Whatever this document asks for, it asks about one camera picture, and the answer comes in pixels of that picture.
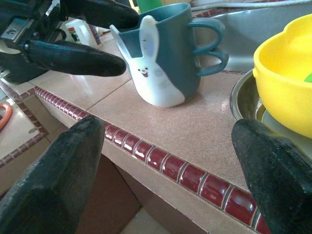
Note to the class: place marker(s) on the white printed mug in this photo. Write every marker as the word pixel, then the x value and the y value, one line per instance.
pixel 96 34

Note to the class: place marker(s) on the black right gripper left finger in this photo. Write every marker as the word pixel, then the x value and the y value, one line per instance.
pixel 48 190

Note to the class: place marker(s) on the stainless steel sink basin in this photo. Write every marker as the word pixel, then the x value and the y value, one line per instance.
pixel 243 31

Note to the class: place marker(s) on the green dish soap bottle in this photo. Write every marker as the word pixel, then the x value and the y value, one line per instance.
pixel 148 5

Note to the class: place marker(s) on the teal bunny cup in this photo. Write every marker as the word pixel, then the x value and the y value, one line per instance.
pixel 156 80

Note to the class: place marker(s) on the yellow plastic bowl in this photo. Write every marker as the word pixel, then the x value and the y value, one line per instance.
pixel 280 85

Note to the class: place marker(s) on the white training chopsticks green hinge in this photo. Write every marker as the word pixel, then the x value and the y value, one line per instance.
pixel 308 77

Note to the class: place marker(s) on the white jug green cap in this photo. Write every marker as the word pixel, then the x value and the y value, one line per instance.
pixel 83 31

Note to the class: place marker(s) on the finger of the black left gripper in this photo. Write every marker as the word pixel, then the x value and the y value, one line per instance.
pixel 109 13
pixel 78 58

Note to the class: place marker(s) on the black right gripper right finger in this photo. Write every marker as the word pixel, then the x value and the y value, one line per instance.
pixel 280 182

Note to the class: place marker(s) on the stainless steel plate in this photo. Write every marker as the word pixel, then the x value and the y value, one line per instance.
pixel 243 102

